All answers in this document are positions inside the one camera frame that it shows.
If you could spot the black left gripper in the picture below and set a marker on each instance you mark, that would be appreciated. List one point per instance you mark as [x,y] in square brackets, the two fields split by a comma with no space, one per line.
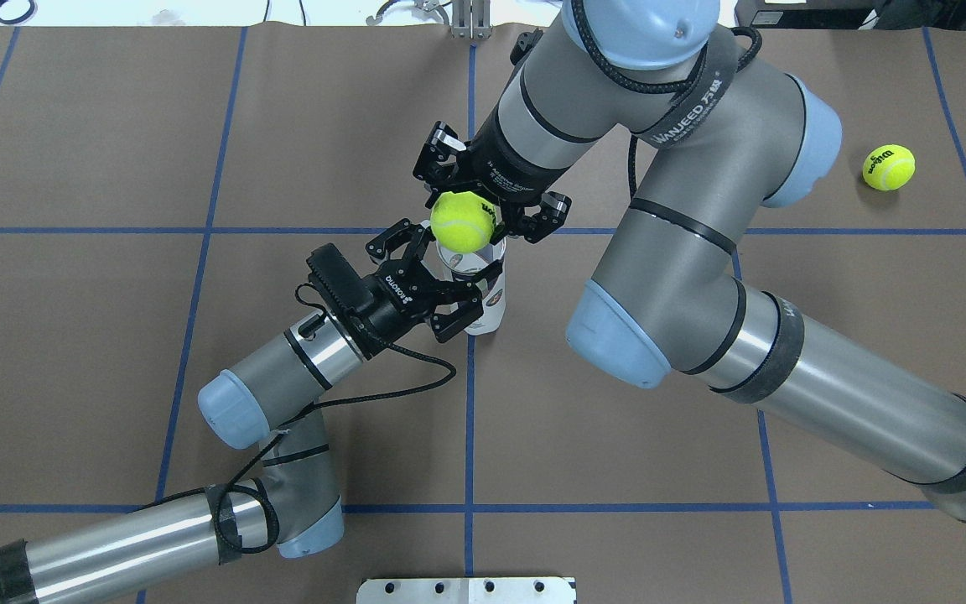
[384,304]

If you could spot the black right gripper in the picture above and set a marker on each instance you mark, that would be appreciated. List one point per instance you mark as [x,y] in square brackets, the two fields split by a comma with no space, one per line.
[510,163]

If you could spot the yellow tennis ball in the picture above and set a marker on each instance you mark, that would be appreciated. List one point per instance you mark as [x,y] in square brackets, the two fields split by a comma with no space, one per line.
[463,222]

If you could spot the Wilson tennis ball can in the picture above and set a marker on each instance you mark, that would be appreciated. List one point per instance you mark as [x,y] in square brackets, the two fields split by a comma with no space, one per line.
[463,267]

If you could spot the tennis ball with Wilson logo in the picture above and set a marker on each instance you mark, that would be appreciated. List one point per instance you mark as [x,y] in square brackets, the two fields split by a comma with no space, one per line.
[889,167]

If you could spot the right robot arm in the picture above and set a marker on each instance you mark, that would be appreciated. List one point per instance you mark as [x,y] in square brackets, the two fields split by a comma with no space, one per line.
[732,135]

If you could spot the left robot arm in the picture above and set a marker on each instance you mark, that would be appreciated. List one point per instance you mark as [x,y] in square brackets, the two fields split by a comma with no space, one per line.
[107,335]

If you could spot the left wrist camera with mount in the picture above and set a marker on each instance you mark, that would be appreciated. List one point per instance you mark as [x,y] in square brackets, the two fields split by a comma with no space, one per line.
[340,287]

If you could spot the aluminium frame post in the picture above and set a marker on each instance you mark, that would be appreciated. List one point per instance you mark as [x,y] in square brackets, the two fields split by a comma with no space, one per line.
[470,19]

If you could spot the white camera stand base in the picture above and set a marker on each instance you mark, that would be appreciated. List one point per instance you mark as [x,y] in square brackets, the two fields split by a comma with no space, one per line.
[544,589]

